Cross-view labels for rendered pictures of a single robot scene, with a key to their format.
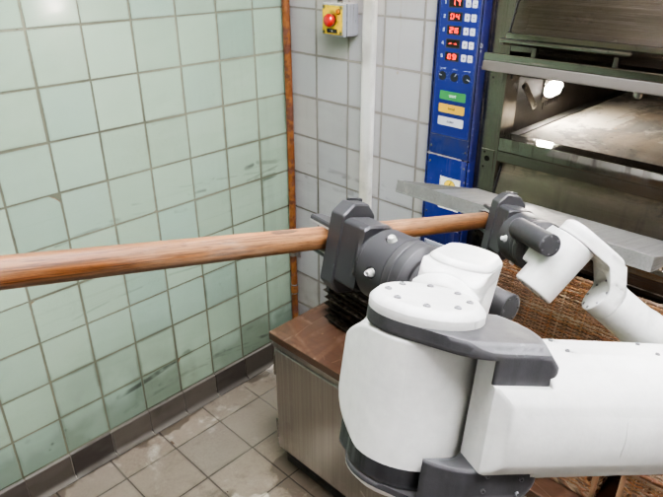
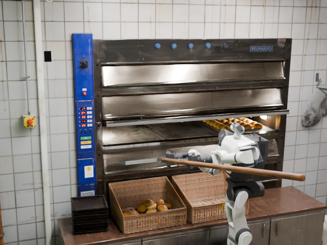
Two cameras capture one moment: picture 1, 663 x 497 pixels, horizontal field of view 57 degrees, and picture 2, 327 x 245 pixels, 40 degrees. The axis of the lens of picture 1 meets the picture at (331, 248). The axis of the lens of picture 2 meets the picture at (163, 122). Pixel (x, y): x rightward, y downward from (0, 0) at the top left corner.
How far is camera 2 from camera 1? 2.75 m
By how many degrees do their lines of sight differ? 61
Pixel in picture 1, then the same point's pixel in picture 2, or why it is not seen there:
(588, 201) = (133, 157)
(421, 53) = (67, 126)
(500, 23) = (97, 112)
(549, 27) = (114, 111)
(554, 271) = not seen: hidden behind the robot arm
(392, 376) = (250, 153)
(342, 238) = (192, 159)
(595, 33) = (128, 111)
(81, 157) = not seen: outside the picture
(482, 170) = (98, 159)
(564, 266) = not seen: hidden behind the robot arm
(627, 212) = (144, 156)
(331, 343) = (88, 237)
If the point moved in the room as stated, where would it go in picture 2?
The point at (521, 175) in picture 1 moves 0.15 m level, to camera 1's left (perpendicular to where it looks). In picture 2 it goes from (110, 156) to (100, 161)
